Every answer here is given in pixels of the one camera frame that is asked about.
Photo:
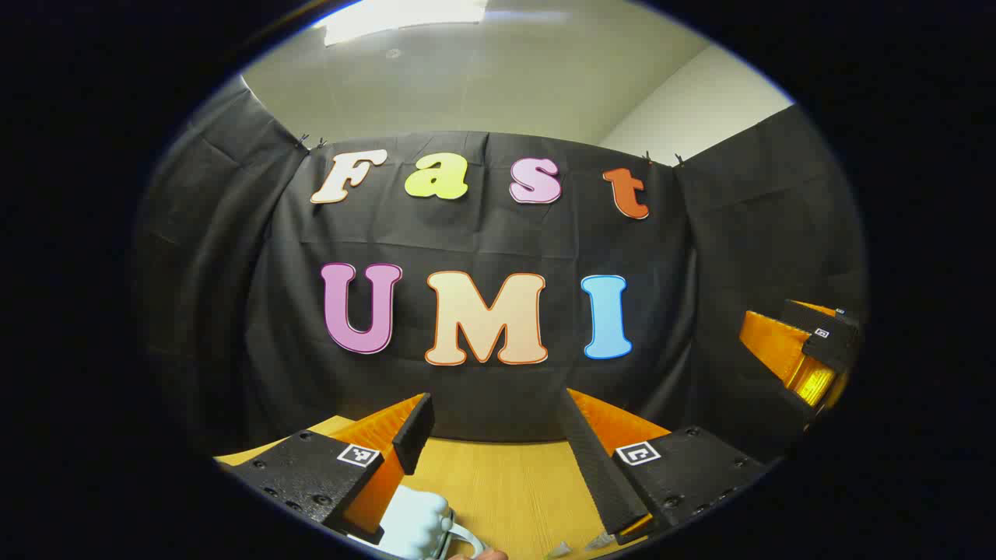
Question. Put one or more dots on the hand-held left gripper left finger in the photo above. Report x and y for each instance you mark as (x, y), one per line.
(413, 439)

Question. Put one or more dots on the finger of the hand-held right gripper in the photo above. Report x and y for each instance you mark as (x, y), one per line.
(778, 346)

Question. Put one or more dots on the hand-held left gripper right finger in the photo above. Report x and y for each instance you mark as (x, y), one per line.
(595, 467)

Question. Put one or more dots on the light blue suitcase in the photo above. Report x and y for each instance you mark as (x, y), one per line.
(412, 523)

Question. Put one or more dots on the silver skin care tube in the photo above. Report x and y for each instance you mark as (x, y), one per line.
(560, 551)

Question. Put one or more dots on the black backdrop cloth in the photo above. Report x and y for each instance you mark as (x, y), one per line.
(482, 397)

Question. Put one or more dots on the ceiling light panel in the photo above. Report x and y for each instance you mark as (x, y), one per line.
(405, 19)

